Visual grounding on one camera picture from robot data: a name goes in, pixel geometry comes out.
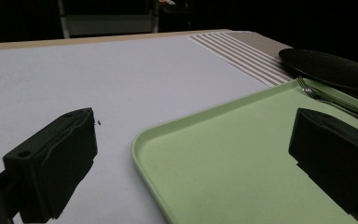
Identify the light green plastic tray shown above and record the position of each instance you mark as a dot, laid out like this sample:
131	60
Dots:
230	155

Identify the white placemat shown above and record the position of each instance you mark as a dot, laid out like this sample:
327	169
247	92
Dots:
105	77

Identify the grey striped placemat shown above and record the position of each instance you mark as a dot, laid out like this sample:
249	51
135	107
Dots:
245	53

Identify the light wooden table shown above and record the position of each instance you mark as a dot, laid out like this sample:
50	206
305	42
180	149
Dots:
74	40

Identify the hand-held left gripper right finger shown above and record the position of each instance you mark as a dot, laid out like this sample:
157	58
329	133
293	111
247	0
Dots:
335	155

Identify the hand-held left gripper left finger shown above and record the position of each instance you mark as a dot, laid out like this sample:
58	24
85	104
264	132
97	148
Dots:
56	161

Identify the black round plate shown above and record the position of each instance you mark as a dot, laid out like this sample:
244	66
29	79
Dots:
329	67

